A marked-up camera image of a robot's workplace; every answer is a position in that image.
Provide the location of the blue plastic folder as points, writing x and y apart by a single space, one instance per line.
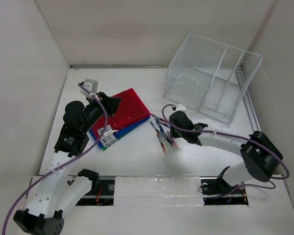
120 134

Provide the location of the teal cap gel pen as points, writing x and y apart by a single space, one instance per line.
154 127

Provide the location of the pink highlighter pen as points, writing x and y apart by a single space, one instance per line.
172 140

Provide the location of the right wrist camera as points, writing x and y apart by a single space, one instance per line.
179 107

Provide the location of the white foam front block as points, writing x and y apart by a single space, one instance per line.
158 191

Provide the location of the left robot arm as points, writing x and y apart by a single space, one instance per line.
54 198

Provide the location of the aluminium rail right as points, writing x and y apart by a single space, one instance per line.
251 112

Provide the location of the dark blue clip pen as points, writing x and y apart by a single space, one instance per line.
163 133

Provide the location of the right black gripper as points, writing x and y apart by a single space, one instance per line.
174 133

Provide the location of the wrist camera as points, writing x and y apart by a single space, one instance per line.
90 85
179 107

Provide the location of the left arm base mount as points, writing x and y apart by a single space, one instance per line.
102 191

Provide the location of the red plastic folder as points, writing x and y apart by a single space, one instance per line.
130 111

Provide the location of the orange red gel pen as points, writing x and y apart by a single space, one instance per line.
161 143

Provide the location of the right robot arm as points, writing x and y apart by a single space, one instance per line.
260 156

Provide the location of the blue cap gel pen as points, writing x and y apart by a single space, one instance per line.
160 120

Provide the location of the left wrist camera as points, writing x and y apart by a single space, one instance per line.
90 85

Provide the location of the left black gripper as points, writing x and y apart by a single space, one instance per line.
110 103

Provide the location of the white wire mesh organizer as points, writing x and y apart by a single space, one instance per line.
210 77

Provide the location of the green plastic folder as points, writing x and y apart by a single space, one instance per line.
104 147

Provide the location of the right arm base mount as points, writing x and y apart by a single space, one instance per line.
216 191

